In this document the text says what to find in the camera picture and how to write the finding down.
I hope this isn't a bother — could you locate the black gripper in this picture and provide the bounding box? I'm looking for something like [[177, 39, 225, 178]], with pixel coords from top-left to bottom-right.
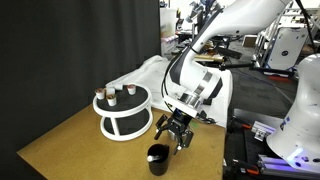
[[153, 111, 195, 156]]

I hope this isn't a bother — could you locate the black mug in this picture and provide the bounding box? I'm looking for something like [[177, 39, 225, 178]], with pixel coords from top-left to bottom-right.
[[147, 143, 171, 177]]

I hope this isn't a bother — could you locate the white two-tier round stand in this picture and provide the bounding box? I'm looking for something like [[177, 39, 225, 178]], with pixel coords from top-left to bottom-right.
[[92, 83, 154, 142]]

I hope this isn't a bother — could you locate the white pod cup brown lid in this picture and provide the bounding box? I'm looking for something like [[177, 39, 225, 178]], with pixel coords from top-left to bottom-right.
[[126, 84, 137, 96], [94, 87, 106, 101], [105, 93, 118, 107]]

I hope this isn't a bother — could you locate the white cloth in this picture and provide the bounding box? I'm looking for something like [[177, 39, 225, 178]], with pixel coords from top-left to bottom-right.
[[105, 54, 234, 128]]

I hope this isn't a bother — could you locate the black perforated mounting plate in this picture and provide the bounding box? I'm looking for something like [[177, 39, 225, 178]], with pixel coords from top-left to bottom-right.
[[223, 108, 320, 180]]

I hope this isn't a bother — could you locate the orange black clamp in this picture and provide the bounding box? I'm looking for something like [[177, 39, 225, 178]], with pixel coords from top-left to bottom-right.
[[231, 159, 260, 176], [229, 118, 253, 130]]

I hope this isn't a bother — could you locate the white plastic drawer unit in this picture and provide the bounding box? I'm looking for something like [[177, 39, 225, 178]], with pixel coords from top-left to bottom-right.
[[159, 7, 178, 56]]

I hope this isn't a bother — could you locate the black curtain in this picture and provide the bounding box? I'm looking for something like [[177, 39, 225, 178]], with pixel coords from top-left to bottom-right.
[[0, 0, 162, 161]]

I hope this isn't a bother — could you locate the white machine panel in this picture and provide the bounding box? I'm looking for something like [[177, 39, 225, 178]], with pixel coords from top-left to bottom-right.
[[266, 27, 304, 71]]

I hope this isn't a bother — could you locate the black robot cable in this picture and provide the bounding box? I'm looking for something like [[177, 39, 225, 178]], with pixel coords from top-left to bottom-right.
[[161, 44, 196, 116]]

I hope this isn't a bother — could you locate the short aluminium bracket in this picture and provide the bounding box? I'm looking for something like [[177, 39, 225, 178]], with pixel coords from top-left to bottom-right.
[[251, 120, 277, 142]]

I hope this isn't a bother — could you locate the long aluminium rail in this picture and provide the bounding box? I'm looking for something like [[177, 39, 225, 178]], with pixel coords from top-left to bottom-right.
[[257, 153, 320, 175]]

